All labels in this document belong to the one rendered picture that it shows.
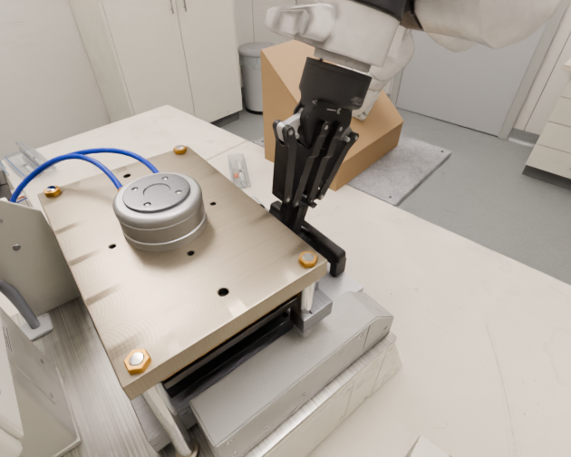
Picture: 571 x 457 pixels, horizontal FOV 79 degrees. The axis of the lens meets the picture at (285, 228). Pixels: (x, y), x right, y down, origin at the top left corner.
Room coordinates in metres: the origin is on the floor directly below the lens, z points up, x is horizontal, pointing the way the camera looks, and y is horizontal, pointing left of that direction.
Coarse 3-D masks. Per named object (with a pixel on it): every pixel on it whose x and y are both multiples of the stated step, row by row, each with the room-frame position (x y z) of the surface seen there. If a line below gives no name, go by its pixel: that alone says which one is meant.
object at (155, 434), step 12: (324, 276) 0.31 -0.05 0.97; (348, 276) 0.31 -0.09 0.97; (324, 288) 0.29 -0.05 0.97; (336, 288) 0.29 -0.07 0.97; (348, 288) 0.29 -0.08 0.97; (360, 288) 0.29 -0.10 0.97; (144, 408) 0.14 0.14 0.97; (180, 408) 0.14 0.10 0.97; (144, 420) 0.13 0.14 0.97; (156, 420) 0.13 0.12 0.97; (192, 420) 0.14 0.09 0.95; (144, 432) 0.12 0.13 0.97; (156, 432) 0.12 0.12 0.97; (156, 444) 0.11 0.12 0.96
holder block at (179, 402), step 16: (272, 320) 0.23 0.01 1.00; (288, 320) 0.23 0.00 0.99; (256, 336) 0.21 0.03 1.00; (272, 336) 0.21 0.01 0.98; (224, 352) 0.19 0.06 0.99; (240, 352) 0.19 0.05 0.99; (256, 352) 0.20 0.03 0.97; (208, 368) 0.17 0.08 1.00; (224, 368) 0.18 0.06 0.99; (176, 384) 0.15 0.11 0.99; (192, 384) 0.15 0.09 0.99; (208, 384) 0.16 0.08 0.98; (176, 400) 0.14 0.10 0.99
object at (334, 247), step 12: (276, 204) 0.42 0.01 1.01; (276, 216) 0.41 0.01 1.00; (300, 228) 0.37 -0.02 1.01; (312, 228) 0.37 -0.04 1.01; (312, 240) 0.35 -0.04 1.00; (324, 240) 0.34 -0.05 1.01; (324, 252) 0.33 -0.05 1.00; (336, 252) 0.32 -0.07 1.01; (336, 264) 0.31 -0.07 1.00; (336, 276) 0.31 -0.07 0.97
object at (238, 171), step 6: (228, 156) 0.99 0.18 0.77; (234, 156) 0.99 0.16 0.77; (240, 156) 0.99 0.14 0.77; (228, 162) 0.95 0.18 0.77; (234, 162) 0.95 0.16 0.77; (240, 162) 0.95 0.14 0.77; (234, 168) 0.92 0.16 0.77; (240, 168) 0.92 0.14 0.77; (246, 168) 0.92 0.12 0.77; (234, 174) 0.89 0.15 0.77; (240, 174) 0.89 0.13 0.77; (246, 174) 0.89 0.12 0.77; (234, 180) 0.85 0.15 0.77; (240, 180) 0.85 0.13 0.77; (246, 180) 0.85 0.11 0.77
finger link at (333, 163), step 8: (352, 136) 0.41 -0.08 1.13; (336, 144) 0.41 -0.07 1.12; (344, 144) 0.40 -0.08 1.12; (352, 144) 0.41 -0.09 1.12; (336, 152) 0.40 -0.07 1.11; (344, 152) 0.40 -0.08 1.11; (328, 160) 0.40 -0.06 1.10; (336, 160) 0.39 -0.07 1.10; (328, 168) 0.39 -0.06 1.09; (336, 168) 0.39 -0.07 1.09; (328, 176) 0.38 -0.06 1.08; (320, 184) 0.39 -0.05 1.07; (328, 184) 0.38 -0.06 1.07; (320, 192) 0.38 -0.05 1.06
